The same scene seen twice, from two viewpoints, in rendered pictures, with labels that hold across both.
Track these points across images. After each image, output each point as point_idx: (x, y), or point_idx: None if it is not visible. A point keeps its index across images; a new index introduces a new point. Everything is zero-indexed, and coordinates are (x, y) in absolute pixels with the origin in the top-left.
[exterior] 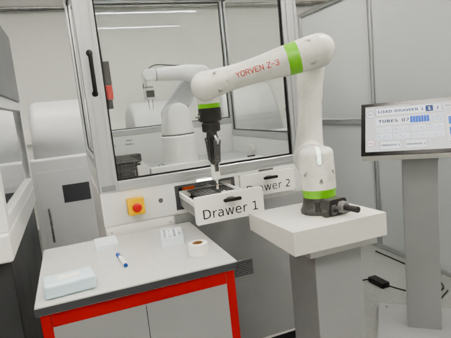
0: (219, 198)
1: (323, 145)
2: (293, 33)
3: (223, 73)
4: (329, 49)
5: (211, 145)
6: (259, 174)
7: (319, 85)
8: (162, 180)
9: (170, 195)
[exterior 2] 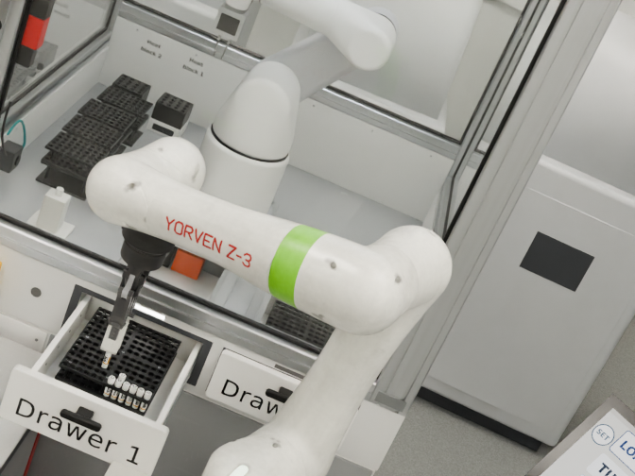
0: (64, 399)
1: (325, 454)
2: (535, 136)
3: (147, 200)
4: (360, 317)
5: (121, 285)
6: (267, 375)
7: (377, 340)
8: (55, 260)
9: (59, 295)
